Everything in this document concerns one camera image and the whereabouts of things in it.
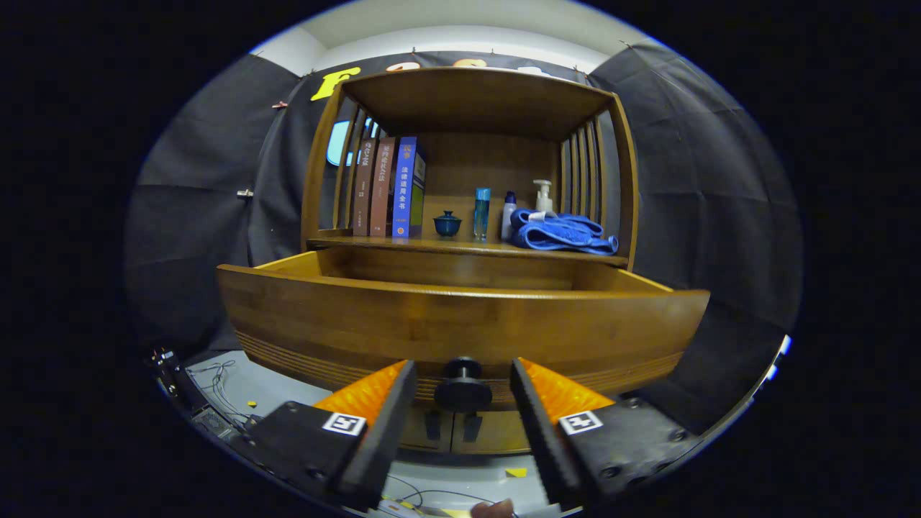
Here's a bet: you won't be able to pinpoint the dark brown book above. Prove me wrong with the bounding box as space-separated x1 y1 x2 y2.
352 137 378 237

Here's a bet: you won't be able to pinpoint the tangled white floor cables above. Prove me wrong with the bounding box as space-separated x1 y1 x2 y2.
186 360 254 427

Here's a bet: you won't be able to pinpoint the wooden cabinet door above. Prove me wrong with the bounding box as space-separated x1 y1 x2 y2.
398 409 454 454
453 410 535 455

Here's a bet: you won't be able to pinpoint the wooden cabinet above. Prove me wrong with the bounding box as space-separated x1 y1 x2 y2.
301 67 640 455

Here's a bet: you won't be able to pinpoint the blue book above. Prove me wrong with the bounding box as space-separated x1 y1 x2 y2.
392 137 427 239

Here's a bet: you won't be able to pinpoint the wooden countertop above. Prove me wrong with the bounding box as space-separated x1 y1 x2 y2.
308 234 628 268

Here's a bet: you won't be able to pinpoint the blue folded towel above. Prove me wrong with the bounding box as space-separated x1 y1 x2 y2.
509 209 620 256

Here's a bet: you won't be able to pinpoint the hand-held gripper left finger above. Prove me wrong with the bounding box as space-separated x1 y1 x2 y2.
241 358 418 512

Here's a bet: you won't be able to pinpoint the clear blue bottle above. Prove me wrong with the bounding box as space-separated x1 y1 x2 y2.
473 188 491 242

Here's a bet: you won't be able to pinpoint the thin black floor cable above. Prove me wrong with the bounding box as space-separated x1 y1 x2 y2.
381 473 499 510

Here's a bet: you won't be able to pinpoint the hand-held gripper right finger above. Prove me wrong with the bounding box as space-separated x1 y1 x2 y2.
509 357 702 508

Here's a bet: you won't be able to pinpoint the reddish brown book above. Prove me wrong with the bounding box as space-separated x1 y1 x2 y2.
370 137 398 238

